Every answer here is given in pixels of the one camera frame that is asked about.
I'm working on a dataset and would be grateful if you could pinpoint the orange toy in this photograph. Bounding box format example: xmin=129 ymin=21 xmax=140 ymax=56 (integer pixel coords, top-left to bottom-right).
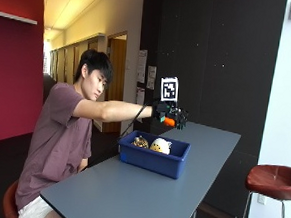
xmin=163 ymin=116 xmax=177 ymax=128

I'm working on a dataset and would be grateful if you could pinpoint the white cube of black markers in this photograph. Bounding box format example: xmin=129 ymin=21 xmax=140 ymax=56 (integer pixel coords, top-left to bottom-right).
xmin=159 ymin=75 xmax=181 ymax=103

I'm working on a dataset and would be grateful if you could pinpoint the white and yellow soft toy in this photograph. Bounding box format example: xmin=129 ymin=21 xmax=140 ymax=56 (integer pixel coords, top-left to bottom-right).
xmin=148 ymin=136 xmax=173 ymax=156

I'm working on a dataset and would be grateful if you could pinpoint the brown spotted soft toy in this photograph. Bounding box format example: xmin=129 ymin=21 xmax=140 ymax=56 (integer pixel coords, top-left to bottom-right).
xmin=131 ymin=134 xmax=151 ymax=149

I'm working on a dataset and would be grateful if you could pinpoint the blue plastic bin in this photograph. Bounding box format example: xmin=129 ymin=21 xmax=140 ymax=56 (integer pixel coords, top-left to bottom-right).
xmin=115 ymin=128 xmax=192 ymax=181

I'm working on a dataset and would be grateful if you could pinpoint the white paper notice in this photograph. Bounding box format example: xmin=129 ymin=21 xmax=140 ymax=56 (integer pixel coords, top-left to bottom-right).
xmin=135 ymin=48 xmax=149 ymax=85
xmin=146 ymin=65 xmax=158 ymax=91

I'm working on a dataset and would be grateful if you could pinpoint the wooden door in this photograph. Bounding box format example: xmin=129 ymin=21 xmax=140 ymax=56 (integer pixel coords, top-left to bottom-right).
xmin=101 ymin=32 xmax=129 ymax=135

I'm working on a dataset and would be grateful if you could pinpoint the brown leather bar stool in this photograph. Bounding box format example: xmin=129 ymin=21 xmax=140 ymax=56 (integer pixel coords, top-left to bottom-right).
xmin=241 ymin=162 xmax=291 ymax=218
xmin=1 ymin=178 xmax=22 ymax=218

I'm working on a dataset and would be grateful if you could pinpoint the the person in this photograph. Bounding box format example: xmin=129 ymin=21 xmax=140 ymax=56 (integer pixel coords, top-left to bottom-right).
xmin=13 ymin=44 xmax=157 ymax=218

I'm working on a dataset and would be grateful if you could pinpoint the black glove cable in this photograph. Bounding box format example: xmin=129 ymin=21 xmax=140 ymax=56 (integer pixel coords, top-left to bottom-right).
xmin=117 ymin=102 xmax=148 ymax=144

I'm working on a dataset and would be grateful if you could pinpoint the white wall outlet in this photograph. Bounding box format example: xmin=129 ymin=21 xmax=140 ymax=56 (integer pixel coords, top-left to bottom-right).
xmin=257 ymin=193 xmax=268 ymax=206

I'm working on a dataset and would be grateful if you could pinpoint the white wall shelf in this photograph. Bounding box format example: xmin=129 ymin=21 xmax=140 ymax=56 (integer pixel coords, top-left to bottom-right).
xmin=0 ymin=9 xmax=39 ymax=26

